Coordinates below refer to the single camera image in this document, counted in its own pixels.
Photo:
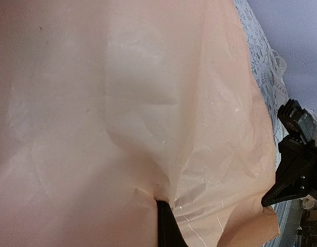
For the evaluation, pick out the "beige wrapping paper sheet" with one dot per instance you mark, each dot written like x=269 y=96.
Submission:
x=107 y=107

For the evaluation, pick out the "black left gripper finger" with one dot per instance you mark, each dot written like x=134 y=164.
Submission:
x=168 y=232

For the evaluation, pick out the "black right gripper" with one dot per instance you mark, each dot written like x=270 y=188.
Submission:
x=296 y=176

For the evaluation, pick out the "white lace ribbon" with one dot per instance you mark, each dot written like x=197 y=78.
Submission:
x=278 y=66

